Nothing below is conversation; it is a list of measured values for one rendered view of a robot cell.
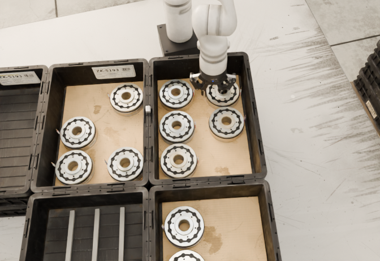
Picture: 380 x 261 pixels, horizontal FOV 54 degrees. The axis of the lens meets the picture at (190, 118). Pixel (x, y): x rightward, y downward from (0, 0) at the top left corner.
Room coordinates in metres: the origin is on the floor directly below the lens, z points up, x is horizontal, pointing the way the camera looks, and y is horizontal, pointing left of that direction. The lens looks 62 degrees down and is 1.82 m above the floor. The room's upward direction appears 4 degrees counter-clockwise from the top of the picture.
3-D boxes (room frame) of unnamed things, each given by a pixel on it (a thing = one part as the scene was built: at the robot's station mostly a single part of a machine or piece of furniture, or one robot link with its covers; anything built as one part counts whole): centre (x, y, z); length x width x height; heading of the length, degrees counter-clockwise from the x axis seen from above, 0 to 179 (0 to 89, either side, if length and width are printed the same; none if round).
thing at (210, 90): (0.60, -0.11, 0.86); 0.10 x 0.10 x 0.01
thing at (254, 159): (0.49, -0.04, 0.87); 0.40 x 0.30 x 0.11; 0
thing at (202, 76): (0.60, -0.07, 0.96); 0.08 x 0.08 x 0.09
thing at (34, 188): (0.49, 0.26, 0.92); 0.40 x 0.30 x 0.02; 0
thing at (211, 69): (0.62, -0.08, 1.03); 0.11 x 0.09 x 0.06; 174
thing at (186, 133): (0.49, 0.04, 0.86); 0.10 x 0.10 x 0.01
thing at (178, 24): (0.89, 0.01, 0.89); 0.09 x 0.09 x 0.17; 9
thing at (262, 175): (0.49, -0.04, 0.92); 0.40 x 0.30 x 0.02; 0
